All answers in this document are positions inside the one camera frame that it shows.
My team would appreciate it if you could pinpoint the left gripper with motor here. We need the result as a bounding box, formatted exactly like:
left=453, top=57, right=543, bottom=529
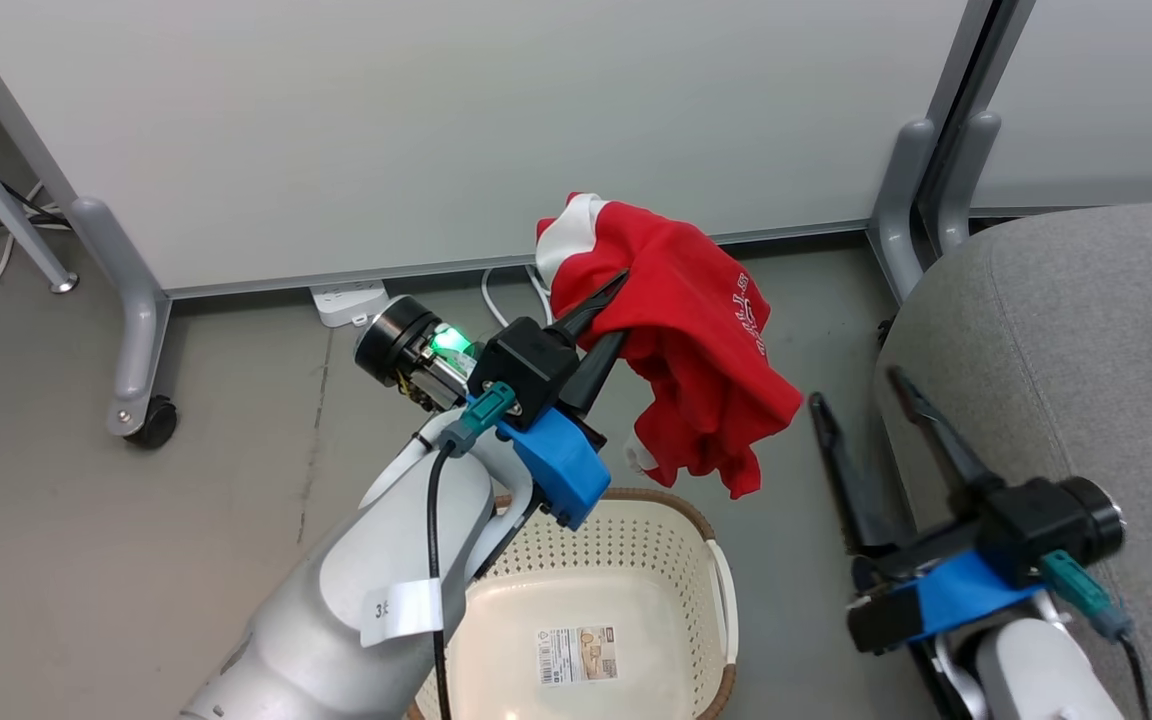
left=353, top=269, right=631, bottom=419

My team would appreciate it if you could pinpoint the right gripper with motor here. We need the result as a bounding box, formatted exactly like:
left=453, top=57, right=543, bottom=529
left=808, top=367, right=1128, bottom=654

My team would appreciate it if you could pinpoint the red and white shirt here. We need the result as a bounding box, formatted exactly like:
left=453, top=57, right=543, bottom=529
left=536, top=192, right=805, bottom=500

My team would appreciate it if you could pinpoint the grey fabric sofa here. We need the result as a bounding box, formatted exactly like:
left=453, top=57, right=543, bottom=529
left=873, top=198, right=1152, bottom=720

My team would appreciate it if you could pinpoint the cream perforated laundry basket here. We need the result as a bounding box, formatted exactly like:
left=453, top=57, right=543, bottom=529
left=404, top=487, right=741, bottom=720

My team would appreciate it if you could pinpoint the white power strip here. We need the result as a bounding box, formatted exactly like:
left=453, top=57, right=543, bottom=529
left=310, top=279, right=393, bottom=330

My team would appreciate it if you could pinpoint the large white partition panel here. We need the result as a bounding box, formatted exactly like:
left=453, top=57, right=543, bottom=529
left=0, top=0, right=997, bottom=301

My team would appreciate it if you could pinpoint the printed basket label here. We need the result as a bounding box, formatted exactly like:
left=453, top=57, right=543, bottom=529
left=536, top=626, right=620, bottom=688

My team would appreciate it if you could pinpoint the small white partition panel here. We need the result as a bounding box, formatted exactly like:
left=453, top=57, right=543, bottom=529
left=971, top=0, right=1152, bottom=217

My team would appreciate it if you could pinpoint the black caster wheel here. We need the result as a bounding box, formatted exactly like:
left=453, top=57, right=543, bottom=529
left=125, top=395, right=180, bottom=450

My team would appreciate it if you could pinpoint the grey partition leg with caster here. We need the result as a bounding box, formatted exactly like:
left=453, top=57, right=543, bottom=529
left=69, top=195, right=178, bottom=441

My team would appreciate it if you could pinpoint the looped white cable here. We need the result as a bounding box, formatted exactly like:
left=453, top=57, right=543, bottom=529
left=480, top=264, right=553, bottom=327

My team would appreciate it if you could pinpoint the blue left camera bracket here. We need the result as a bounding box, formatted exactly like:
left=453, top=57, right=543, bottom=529
left=494, top=404, right=614, bottom=532

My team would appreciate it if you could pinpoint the blue camera bracket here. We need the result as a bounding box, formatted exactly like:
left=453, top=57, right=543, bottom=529
left=494, top=404, right=614, bottom=532
left=916, top=548, right=1045, bottom=642

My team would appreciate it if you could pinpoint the teal left cable connector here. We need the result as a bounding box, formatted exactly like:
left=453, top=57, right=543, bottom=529
left=439, top=381, right=523, bottom=460

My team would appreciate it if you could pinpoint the teal cable connector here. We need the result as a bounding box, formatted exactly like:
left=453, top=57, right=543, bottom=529
left=439, top=381, right=523, bottom=460
left=1039, top=549, right=1135, bottom=642

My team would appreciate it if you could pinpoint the blue right camera bracket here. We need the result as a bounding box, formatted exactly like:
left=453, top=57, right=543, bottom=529
left=916, top=548, right=1045, bottom=642

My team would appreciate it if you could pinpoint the teal right cable connector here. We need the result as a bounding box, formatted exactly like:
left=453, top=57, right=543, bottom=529
left=1039, top=549, right=1135, bottom=642

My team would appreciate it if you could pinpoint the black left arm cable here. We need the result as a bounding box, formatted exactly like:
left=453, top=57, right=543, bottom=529
left=424, top=440, right=458, bottom=720

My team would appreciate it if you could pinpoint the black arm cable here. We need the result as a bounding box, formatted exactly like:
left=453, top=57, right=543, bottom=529
left=424, top=440, right=458, bottom=720
left=1116, top=630, right=1152, bottom=720

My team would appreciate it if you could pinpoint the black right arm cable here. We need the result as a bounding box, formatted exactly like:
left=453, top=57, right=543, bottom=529
left=1116, top=630, right=1152, bottom=720

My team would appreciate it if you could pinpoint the pale metal desk frame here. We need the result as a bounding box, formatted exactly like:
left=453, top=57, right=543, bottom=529
left=0, top=95, right=80, bottom=295

